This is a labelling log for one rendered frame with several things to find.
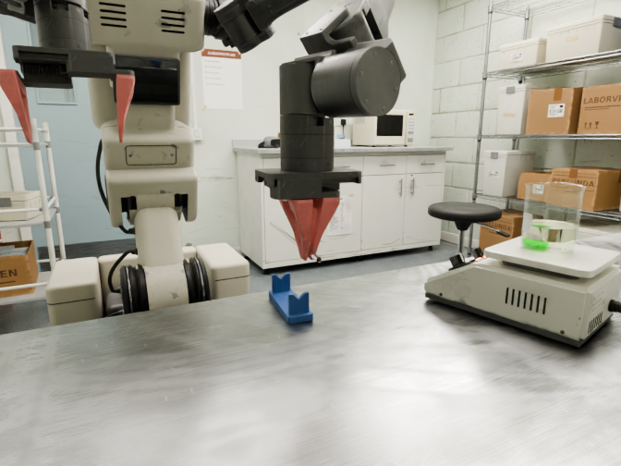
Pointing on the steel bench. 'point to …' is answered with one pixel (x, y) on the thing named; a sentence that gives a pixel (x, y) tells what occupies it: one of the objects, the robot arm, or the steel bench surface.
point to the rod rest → (289, 300)
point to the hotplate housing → (531, 297)
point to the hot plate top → (597, 258)
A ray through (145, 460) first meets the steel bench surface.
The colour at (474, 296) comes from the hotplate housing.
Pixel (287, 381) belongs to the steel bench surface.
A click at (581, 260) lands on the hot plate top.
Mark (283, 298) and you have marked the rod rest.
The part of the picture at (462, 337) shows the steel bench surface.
